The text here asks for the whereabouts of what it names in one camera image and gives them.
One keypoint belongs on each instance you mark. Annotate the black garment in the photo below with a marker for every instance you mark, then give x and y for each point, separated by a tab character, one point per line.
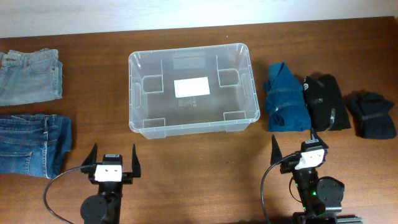
325	104

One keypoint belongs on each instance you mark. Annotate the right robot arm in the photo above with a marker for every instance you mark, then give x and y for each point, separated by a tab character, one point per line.
321	197

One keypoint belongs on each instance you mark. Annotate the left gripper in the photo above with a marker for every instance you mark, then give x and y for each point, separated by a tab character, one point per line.
129	178

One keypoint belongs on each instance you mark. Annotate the white label in bin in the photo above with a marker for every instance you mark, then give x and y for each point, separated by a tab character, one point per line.
191	87

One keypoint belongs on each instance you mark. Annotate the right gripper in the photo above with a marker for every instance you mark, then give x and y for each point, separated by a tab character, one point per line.
288	166

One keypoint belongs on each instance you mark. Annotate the clear plastic storage bin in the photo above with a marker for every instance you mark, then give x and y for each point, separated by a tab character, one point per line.
155	112

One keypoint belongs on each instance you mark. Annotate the dark blue jeans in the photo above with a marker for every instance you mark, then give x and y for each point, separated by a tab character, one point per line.
34	144

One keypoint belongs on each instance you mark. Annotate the dark navy garment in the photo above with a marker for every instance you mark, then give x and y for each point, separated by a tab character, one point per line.
371	111

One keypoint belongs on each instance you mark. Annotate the light blue jeans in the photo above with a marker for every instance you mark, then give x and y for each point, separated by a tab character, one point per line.
30	77

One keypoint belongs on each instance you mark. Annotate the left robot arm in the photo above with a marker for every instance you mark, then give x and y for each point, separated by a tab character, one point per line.
105	206

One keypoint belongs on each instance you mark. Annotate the teal blue garment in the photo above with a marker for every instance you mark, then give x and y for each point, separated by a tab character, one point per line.
285	103

